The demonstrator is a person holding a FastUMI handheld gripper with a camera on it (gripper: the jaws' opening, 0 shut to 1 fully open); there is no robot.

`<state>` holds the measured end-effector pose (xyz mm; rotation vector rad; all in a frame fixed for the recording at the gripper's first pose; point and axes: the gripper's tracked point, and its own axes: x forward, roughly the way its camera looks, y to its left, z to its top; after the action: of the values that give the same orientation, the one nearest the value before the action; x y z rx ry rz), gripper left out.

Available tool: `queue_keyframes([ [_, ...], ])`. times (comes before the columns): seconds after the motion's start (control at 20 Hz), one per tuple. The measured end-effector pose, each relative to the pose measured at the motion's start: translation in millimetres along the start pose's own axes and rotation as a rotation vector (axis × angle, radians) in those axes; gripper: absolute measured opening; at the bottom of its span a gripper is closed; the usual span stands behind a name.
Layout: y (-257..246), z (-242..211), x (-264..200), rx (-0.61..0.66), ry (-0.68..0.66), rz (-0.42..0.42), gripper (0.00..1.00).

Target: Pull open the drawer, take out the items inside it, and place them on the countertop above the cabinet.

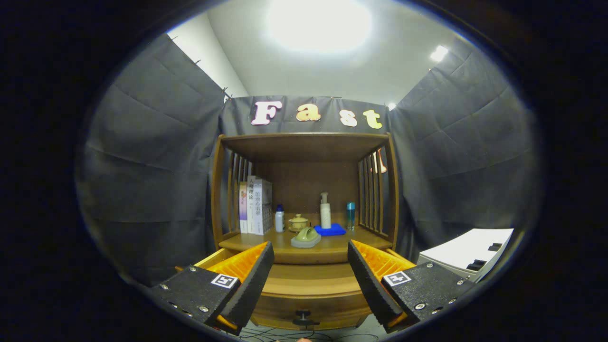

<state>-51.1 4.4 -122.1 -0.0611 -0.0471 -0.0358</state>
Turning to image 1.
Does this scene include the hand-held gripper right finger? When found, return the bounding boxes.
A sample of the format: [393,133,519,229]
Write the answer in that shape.
[347,240,475,333]

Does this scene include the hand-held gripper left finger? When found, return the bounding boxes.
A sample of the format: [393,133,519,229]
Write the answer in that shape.
[151,241,275,335]

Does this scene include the black backdrop cloth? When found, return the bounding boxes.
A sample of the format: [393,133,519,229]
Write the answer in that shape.
[76,33,544,288]

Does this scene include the green grey tape dispenser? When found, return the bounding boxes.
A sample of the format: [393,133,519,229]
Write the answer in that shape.
[290,227,322,248]

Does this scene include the brown wooden countertop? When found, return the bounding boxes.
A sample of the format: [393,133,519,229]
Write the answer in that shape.
[218,224,394,265]

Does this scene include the large round ceiling light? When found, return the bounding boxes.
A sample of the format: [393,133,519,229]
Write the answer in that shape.
[268,0,371,51]

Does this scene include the white pump bottle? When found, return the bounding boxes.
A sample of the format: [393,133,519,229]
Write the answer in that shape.
[320,192,332,229]

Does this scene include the thick grey white book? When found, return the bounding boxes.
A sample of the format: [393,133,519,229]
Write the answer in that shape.
[253,179,274,236]

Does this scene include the brown wooden drawer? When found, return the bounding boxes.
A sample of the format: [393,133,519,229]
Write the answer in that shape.
[176,247,418,331]

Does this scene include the brown wooden cabinet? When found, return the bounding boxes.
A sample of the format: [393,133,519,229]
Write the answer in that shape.
[210,132,399,328]

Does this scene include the thin pink book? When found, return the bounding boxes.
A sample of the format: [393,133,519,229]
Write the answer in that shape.
[239,181,249,233]

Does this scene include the white drawer unit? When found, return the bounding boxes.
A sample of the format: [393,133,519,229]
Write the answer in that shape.
[417,228,515,283]

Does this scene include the beige lidded tea bowl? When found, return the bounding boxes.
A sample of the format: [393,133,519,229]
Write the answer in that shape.
[288,214,310,233]

